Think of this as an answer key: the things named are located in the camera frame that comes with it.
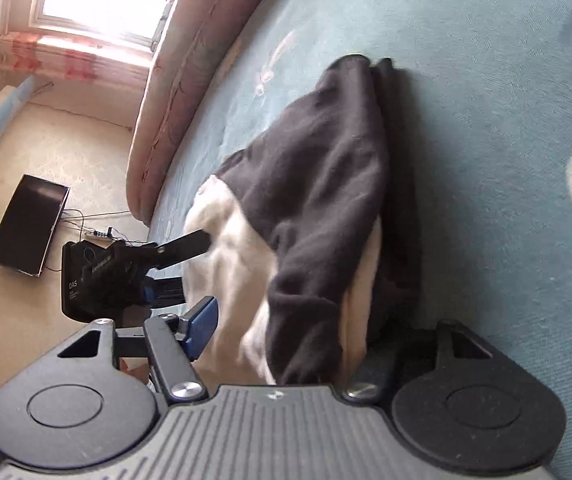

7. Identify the beige sweatshirt with black sleeves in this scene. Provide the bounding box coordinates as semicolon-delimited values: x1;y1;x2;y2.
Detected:
183;54;424;386

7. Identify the pink floral folded quilt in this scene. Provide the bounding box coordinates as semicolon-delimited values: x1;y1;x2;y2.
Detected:
126;0;291;226

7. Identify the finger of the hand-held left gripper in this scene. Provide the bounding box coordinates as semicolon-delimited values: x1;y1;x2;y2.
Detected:
153;227;211;271
143;275;189;311

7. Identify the blue floral bed sheet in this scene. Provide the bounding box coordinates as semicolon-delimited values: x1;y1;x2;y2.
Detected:
146;0;572;480

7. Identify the black flat monitor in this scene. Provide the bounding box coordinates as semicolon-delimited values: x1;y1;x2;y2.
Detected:
0;174;71;278

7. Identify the person's left hand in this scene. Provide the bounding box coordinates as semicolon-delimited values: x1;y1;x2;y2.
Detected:
118;355;153;387

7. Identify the pink floral curtain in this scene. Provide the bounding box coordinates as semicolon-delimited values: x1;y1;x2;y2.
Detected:
0;32;154;81

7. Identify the power strip with cables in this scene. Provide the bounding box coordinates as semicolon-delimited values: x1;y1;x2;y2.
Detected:
60;209;167;251

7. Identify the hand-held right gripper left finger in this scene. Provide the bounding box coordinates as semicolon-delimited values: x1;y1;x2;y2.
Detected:
56;296;219;403

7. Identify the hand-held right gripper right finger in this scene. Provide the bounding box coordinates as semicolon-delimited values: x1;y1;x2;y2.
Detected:
342;319;497;403

